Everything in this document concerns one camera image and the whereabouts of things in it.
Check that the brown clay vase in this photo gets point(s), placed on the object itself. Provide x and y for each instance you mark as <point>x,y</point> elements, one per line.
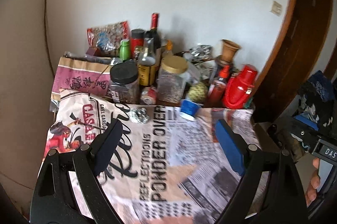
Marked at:
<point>229,50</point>

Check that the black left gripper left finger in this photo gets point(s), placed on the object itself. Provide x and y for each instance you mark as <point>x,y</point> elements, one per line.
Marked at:
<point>54,200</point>

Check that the red lidded canister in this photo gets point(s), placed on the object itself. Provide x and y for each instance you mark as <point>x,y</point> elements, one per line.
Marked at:
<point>137,39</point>

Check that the clear jar black lid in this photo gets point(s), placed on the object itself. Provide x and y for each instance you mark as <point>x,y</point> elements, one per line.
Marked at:
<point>124,83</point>

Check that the wall light switch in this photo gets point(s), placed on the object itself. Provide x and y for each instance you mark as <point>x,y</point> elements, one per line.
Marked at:
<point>276,8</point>

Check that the small red white can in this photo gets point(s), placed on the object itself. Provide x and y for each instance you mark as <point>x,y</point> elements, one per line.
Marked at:
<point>148,96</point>

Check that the clear jar gold lid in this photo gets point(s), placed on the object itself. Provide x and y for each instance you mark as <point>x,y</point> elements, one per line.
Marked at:
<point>172,79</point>

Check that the amber liquor bottle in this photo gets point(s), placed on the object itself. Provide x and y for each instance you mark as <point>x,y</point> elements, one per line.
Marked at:
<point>146,64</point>

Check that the dark wooden door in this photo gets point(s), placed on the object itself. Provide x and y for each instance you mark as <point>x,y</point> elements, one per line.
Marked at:
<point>295,59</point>

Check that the crumpled foil ball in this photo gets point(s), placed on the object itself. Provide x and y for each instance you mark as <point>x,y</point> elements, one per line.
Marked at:
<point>139,115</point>

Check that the dark wine bottle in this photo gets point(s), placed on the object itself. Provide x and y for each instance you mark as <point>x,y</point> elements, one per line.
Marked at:
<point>155,34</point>

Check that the red thermos flask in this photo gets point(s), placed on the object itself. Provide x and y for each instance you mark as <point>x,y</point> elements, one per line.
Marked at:
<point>239,87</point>

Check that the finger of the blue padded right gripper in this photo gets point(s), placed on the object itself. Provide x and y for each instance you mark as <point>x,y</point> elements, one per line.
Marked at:
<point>283,201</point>

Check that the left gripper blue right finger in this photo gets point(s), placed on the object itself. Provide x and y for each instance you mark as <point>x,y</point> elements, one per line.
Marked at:
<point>308,122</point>

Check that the red sauce squeeze bottle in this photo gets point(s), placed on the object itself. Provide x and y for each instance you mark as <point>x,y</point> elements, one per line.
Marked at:
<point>218,87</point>

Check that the pink printed paper bag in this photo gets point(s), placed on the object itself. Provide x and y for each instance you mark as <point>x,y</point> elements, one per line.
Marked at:
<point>80,75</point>

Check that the yellow green scrubber ball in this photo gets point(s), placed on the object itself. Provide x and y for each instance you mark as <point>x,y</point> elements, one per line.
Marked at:
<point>198,93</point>

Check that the person's right hand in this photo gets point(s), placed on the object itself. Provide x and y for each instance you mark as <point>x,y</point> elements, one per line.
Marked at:
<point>311,192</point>

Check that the red snack bag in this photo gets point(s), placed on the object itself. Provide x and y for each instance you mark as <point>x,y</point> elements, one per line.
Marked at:
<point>108,37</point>

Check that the blue white plastic cup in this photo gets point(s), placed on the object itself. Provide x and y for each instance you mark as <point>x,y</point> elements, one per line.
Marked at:
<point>189,110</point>

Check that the printed retro tablecloth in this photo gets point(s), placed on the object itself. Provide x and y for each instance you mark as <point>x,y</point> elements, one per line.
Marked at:
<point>169,170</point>

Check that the blue patterned cloth pile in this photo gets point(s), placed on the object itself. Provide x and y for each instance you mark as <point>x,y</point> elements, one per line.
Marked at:
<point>317,100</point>

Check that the green plastic bottle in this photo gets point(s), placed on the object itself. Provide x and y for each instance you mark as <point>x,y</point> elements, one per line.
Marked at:
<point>124,51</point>

